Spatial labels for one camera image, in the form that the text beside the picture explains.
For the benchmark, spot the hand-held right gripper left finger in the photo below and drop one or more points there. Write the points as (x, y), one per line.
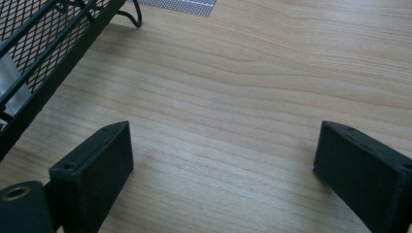
(94, 174)

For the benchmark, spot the grey striped placemat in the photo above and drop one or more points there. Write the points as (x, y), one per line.
(184, 6)

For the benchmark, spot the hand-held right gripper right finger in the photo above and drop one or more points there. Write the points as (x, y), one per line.
(362, 174)

